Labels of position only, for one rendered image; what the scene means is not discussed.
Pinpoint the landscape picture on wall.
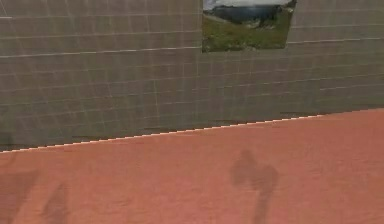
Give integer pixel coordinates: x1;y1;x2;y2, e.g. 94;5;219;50
201;0;298;53

